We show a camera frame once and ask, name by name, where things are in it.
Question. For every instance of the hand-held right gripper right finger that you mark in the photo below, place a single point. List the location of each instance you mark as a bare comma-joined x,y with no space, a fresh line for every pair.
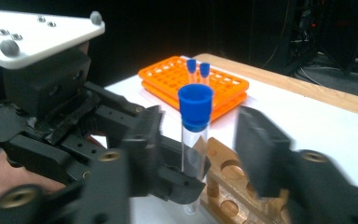
267,155

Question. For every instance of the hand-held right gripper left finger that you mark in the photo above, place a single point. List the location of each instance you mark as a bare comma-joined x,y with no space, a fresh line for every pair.
143,155

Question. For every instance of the wooden tube rack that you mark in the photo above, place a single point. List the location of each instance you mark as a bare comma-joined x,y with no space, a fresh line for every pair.
223,183

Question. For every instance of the orange plastic tube rack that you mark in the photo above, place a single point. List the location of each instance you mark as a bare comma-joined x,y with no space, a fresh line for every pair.
167,77

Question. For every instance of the blue capped test tube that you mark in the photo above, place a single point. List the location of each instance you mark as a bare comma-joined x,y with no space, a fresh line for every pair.
195,105
191,65
204,69

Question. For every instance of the wooden table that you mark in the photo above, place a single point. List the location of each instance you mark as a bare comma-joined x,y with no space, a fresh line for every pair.
292,84

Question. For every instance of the dark equipment rack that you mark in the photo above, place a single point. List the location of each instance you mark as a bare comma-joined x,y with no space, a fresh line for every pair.
304,31

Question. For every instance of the dark tripod stand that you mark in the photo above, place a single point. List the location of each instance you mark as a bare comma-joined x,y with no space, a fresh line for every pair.
345,46

